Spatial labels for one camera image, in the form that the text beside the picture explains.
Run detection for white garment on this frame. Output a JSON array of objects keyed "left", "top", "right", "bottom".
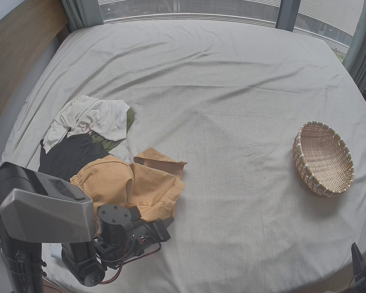
[{"left": 43, "top": 95, "right": 131, "bottom": 154}]

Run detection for green garment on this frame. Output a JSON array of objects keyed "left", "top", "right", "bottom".
[{"left": 89, "top": 109, "right": 135, "bottom": 153}]

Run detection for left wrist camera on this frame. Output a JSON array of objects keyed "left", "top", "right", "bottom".
[{"left": 126, "top": 205, "right": 142, "bottom": 223}]

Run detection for black garment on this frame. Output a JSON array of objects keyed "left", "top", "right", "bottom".
[{"left": 38, "top": 134, "right": 110, "bottom": 183}]

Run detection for tan shorts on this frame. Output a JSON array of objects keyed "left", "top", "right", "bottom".
[{"left": 70, "top": 147, "right": 188, "bottom": 223}]

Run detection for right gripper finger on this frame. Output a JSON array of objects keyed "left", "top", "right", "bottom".
[{"left": 351, "top": 242, "right": 366, "bottom": 278}]

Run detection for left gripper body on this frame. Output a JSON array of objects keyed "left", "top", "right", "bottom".
[{"left": 134, "top": 218, "right": 171, "bottom": 251}]

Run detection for round woven basket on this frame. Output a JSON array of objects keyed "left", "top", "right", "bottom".
[{"left": 292, "top": 121, "right": 354, "bottom": 197}]

